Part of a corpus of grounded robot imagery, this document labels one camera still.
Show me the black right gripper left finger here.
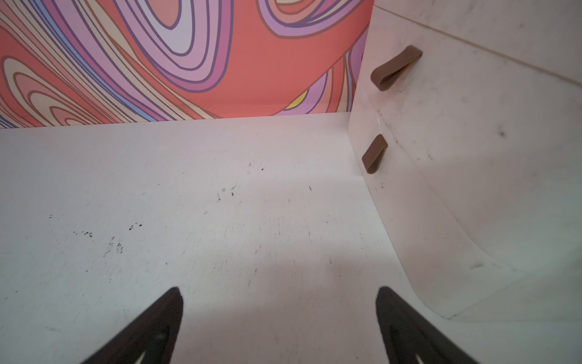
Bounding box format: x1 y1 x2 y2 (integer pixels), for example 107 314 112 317
84 287 183 363

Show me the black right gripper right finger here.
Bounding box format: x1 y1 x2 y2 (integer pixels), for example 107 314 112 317
375 287 477 364

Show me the brown drawer handle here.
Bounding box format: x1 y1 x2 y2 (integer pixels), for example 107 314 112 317
371 45 423 91
362 134 388 174

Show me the white three-drawer cabinet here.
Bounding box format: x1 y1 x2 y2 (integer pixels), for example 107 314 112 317
349 1 581 322

